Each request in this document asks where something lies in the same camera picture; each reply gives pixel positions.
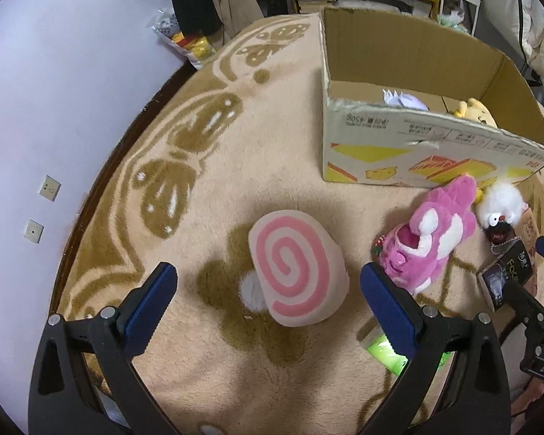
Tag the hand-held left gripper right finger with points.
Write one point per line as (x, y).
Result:
(390, 315)

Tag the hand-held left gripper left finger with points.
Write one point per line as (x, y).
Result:
(150, 310)

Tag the pink swirl plush pillow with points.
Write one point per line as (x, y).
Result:
(294, 267)

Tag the cardboard box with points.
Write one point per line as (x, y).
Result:
(390, 138)

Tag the person's right forearm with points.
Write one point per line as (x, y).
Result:
(526, 401)

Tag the black packet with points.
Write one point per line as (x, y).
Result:
(503, 276)

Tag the beige printed hang tag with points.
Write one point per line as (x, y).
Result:
(528, 229)

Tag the green packet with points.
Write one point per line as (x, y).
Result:
(383, 349)

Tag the white fluffy plush toy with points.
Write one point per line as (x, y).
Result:
(498, 199)

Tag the pink plush bear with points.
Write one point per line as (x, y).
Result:
(430, 235)

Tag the yellow plush toy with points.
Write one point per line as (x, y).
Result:
(476, 111)

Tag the beige patterned rug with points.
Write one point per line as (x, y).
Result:
(272, 154)

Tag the white crumpled paper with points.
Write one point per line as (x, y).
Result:
(403, 99)

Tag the white metal rack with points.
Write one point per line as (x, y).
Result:
(471, 0)

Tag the clear plastic bag of toys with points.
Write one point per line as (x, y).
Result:
(183, 38)

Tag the stack of books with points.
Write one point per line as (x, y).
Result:
(315, 0)

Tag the beige wall socket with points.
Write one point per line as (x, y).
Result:
(50, 187)
(34, 231)

